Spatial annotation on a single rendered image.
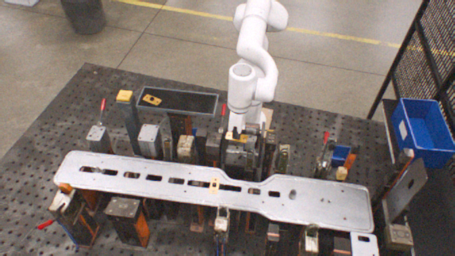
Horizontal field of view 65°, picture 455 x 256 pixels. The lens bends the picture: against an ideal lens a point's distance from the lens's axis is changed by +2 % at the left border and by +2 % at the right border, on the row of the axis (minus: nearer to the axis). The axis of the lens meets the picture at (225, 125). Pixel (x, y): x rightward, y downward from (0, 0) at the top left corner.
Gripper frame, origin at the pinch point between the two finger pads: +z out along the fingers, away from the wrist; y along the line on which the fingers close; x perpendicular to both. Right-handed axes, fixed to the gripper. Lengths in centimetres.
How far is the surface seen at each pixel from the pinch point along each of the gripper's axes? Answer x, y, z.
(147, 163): -40, 4, 31
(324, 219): 41, 11, 29
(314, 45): 36, -249, 131
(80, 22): -212, -199, 119
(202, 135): -17.7, -11.5, 21.1
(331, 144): 37.2, -10.8, 7.8
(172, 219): -26, 15, 58
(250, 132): 3.8, -11.9, 12.5
